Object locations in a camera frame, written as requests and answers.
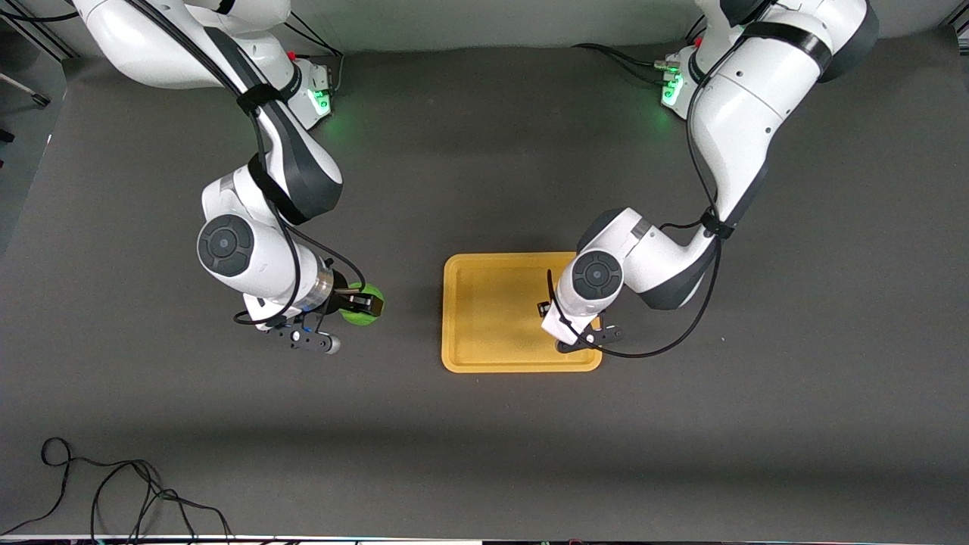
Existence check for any green apple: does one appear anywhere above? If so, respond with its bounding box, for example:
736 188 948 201
338 282 386 329

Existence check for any yellow plastic tray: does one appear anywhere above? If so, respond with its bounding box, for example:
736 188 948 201
441 252 603 374

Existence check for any black right arm base cable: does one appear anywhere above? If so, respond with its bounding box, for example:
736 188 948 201
285 11 346 98

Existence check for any black arm base cable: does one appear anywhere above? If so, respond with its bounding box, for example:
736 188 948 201
285 11 346 98
572 15 709 86

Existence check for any black left arm base cable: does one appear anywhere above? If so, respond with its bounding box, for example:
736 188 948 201
572 15 709 86

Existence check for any thin black loose cable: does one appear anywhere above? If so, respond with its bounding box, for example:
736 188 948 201
0 437 234 544

